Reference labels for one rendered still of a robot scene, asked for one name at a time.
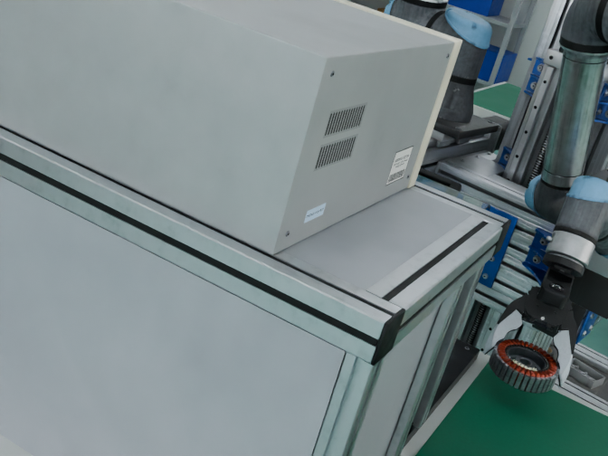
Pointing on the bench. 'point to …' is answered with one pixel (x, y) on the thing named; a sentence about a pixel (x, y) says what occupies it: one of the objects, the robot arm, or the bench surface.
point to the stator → (524, 365)
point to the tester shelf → (319, 308)
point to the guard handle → (440, 179)
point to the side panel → (383, 392)
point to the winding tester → (230, 103)
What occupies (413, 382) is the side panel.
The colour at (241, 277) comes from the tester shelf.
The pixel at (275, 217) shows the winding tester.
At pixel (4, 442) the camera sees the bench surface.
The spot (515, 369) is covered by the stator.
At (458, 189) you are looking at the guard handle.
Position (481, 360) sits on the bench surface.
